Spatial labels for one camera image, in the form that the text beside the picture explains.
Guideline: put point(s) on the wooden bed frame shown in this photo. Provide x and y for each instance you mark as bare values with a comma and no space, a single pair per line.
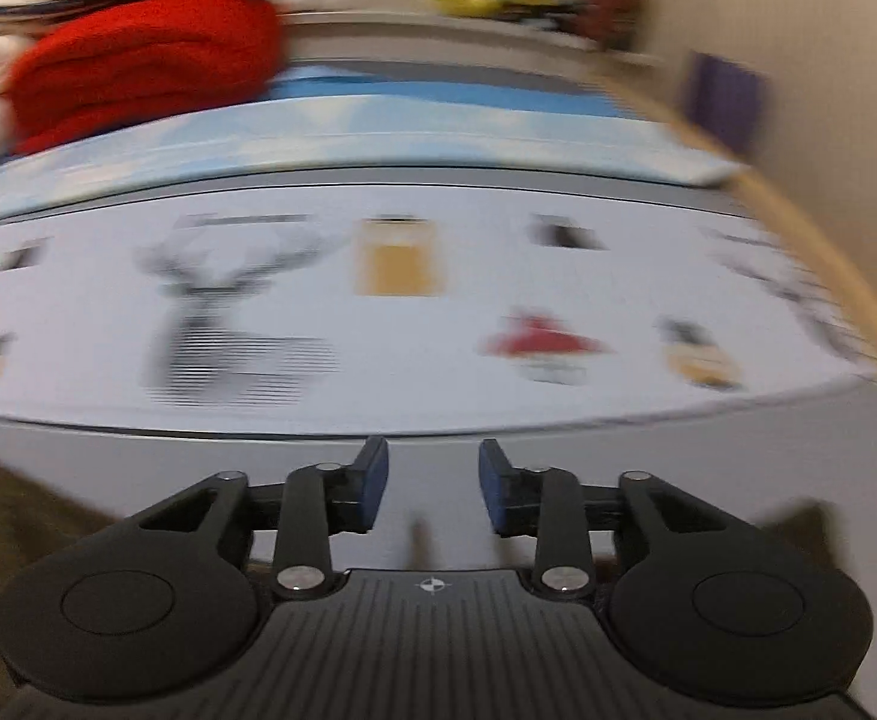
806,240

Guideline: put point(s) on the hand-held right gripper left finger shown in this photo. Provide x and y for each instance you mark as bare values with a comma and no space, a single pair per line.
375,484

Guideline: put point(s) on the deer print bedsheet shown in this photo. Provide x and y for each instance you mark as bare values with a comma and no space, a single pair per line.
446,405

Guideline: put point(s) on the purple box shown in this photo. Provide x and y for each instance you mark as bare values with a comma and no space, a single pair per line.
723,105

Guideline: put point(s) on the white window sill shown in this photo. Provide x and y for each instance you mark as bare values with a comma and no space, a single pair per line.
423,30

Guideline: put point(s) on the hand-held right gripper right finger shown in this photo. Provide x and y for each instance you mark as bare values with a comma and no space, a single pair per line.
492,484

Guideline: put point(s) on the red folded blanket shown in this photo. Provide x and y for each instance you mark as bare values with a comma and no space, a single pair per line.
146,67

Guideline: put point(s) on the light blue patterned blanket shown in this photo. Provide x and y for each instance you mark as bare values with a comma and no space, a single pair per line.
408,135

